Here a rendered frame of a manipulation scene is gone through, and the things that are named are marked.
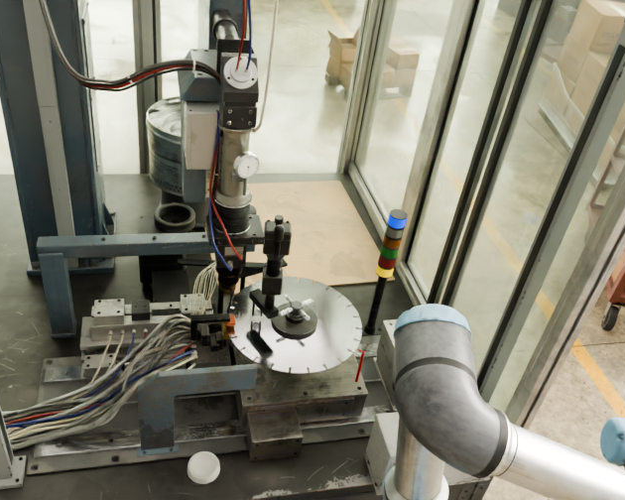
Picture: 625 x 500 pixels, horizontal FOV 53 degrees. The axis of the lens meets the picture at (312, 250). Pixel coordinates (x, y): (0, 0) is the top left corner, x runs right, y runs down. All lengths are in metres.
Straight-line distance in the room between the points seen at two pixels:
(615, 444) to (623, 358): 2.21
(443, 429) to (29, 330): 1.24
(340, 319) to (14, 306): 0.90
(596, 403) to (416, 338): 2.17
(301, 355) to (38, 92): 0.88
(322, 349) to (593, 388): 1.84
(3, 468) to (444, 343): 0.96
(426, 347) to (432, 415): 0.10
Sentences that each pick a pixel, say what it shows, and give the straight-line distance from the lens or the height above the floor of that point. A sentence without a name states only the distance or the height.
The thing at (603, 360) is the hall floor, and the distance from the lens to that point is 3.27.
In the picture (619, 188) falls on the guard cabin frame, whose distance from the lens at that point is 1.18.
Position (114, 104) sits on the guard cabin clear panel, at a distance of 2.35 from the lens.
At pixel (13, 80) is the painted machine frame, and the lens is 1.72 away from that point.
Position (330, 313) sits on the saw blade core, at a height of 0.95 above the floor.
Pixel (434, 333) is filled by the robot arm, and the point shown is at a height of 1.39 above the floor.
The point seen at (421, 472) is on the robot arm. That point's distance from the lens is 1.14.
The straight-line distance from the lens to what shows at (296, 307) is 1.48.
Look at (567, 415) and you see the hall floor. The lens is 2.93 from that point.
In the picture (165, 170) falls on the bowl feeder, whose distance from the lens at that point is 2.00.
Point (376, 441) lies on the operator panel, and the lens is 1.46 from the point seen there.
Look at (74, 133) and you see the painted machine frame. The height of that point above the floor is 1.19.
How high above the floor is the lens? 2.00
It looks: 37 degrees down
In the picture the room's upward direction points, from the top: 9 degrees clockwise
